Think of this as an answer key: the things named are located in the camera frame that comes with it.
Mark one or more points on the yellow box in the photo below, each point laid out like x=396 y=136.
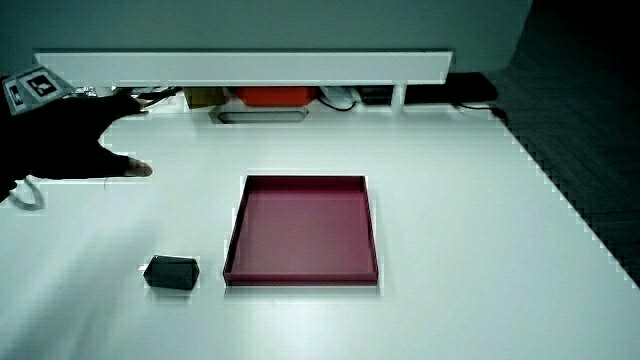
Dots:
x=204 y=96

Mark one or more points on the white desk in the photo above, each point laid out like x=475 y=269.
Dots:
x=450 y=225

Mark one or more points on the dark red tray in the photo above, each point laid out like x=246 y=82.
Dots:
x=302 y=235

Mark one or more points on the white desk shelf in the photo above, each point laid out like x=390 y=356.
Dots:
x=245 y=67

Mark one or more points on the small black box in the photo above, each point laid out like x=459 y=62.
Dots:
x=376 y=94

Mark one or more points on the person's left hand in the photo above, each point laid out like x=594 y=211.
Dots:
x=60 y=145

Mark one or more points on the black charger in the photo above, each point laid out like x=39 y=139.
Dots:
x=171 y=272

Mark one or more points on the orange box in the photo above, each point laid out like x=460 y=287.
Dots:
x=276 y=95

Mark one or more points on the crinkled silver foil packet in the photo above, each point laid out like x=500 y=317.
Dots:
x=84 y=91

